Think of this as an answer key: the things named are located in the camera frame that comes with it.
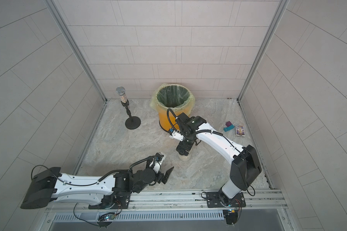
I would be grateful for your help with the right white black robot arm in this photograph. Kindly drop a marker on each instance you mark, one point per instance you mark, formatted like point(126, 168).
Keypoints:
point(244, 161)

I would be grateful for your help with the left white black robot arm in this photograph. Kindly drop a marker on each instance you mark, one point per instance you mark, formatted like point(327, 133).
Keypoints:
point(110, 191)

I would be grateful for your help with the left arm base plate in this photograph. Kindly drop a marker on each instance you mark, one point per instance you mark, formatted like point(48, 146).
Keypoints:
point(112, 202)

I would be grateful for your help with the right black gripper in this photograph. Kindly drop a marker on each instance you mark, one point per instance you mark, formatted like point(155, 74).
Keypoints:
point(185, 146)

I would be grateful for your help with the purple card pack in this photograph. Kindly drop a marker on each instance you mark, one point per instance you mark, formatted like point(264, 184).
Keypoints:
point(240, 131)

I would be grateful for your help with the orange trash bin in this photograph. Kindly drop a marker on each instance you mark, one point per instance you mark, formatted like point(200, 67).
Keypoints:
point(169, 122)

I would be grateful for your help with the left controller board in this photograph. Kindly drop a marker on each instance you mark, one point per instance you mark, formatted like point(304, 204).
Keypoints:
point(106, 219)

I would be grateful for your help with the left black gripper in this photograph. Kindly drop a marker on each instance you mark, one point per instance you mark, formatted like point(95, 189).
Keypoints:
point(162, 179)

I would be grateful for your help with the right controller board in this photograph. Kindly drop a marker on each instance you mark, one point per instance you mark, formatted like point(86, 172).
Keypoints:
point(231, 216)

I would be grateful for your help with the black stand with shaker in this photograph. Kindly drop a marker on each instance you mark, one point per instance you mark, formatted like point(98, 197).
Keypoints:
point(132, 122)

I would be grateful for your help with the teal block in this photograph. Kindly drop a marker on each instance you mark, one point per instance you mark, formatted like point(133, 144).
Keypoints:
point(226, 129)

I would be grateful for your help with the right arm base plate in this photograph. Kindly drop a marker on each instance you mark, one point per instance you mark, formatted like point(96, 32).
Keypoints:
point(220, 200)

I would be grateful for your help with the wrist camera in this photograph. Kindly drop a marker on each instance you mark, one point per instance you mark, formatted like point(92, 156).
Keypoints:
point(155, 164)
point(175, 135)

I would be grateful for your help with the controller board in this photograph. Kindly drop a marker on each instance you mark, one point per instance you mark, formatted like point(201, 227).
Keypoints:
point(231, 216)
point(106, 219)

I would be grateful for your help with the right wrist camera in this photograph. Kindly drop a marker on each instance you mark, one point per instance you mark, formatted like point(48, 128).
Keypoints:
point(175, 135)

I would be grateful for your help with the aluminium mounting rail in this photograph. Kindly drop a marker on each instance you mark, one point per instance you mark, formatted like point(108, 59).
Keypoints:
point(158, 200)

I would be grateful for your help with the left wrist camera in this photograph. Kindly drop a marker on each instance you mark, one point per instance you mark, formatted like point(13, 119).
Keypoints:
point(155, 164)

